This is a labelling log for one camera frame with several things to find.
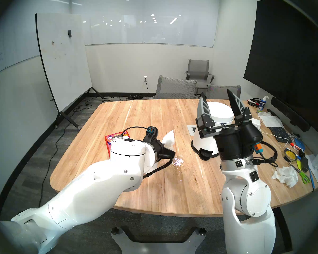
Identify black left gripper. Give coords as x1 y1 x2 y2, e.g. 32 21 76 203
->
144 138 176 164

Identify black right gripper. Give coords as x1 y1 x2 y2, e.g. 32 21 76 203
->
195 89 256 161

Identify white tissue sheet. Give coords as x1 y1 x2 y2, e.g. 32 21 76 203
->
162 130 176 148

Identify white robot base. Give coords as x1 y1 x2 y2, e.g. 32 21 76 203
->
111 226 207 254

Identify clear liquid spill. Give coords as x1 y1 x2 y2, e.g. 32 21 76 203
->
166 156 184 177

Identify colourful floral tissue box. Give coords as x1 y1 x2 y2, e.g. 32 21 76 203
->
105 131 130 157

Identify crumpled white tissue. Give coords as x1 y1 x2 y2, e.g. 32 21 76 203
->
271 166 299 188

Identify white pedal trash can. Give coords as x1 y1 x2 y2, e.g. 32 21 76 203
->
191 102 235 161

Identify grey mesh office chair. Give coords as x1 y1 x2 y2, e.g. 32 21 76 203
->
206 84 241 100
148 75 197 99

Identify whiteboard cleaner spray bottle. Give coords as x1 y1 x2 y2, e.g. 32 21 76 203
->
257 96 270 114

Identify flat white paper towel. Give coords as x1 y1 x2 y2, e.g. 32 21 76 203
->
258 112 284 128

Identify grey office chair with armrests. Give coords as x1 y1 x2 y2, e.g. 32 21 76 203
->
185 59 215 96

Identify black keyboard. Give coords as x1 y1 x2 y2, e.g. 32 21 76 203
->
269 126 292 143

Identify black video sound bar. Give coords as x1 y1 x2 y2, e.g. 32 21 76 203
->
270 97 311 132

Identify black tape roll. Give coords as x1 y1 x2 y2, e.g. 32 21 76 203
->
283 148 298 162

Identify rolling whiteboard on stand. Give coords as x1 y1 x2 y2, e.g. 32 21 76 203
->
35 13 105 131

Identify black braided left gripper cable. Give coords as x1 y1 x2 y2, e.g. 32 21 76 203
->
143 157 173 180

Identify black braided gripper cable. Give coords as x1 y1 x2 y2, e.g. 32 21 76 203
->
143 157 173 180
250 141 279 168

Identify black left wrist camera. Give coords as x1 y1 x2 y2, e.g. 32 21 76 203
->
146 126 158 140

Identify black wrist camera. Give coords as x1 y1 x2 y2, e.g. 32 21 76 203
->
146 126 158 140
242 121 263 154

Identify thin black left camera cable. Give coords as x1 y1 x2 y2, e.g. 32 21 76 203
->
121 126 149 140

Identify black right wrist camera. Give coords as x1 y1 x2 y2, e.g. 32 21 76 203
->
242 121 263 154

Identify white charger cable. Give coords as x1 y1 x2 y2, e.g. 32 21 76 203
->
254 125 292 148

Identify black braided right gripper cable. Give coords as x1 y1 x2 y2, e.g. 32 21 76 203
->
250 141 279 168

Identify large black wall screen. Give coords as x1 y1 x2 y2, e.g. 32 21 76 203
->
243 0 318 135

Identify green handled scissors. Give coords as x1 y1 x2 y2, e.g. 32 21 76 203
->
288 162 311 184

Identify wide glass wall whiteboard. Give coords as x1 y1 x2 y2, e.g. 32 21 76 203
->
69 0 220 48

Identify written wall whiteboard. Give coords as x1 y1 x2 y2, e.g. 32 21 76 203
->
0 18 40 79

